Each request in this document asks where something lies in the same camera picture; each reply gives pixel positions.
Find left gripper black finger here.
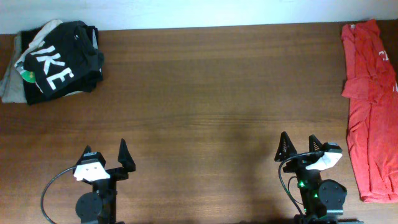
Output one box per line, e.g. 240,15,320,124
76,146,92,165
118,138,136,172

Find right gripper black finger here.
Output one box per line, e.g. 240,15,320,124
308,134,322,152
274,131,297,162

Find red orange t-shirt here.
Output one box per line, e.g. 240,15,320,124
341,19,397,203

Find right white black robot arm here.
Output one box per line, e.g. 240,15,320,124
274,131,361,224

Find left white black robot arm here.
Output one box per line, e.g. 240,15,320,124
73,139,136,224

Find black folded garment underneath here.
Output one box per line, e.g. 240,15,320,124
21,26,103,105

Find black folded shirt white letters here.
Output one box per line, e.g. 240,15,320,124
22,21,104,99

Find white green printed folded garment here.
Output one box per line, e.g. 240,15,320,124
14,47,44,93

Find grey beige folded garment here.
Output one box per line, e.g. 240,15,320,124
1,19,63,103

